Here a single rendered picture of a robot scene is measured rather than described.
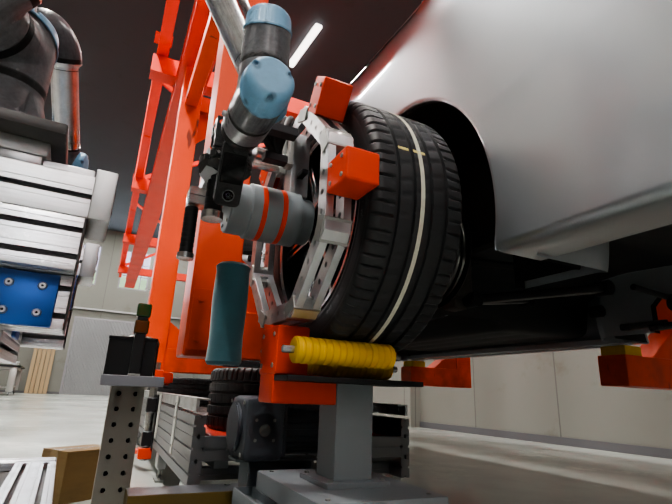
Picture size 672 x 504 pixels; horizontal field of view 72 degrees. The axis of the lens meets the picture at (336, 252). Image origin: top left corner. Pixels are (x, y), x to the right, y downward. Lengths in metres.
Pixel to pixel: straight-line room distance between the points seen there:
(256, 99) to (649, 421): 4.89
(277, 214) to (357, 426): 0.54
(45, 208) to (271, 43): 0.44
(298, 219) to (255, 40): 0.50
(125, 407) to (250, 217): 0.83
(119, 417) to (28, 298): 0.88
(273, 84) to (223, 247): 1.02
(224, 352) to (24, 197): 0.56
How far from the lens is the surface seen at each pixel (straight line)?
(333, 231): 0.94
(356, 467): 1.18
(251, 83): 0.70
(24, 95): 0.97
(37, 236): 0.86
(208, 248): 1.65
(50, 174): 0.89
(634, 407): 5.31
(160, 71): 4.93
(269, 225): 1.13
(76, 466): 2.14
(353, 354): 1.05
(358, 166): 0.91
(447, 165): 1.10
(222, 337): 1.19
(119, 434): 1.70
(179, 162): 3.88
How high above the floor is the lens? 0.42
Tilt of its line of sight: 17 degrees up
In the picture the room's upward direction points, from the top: 2 degrees clockwise
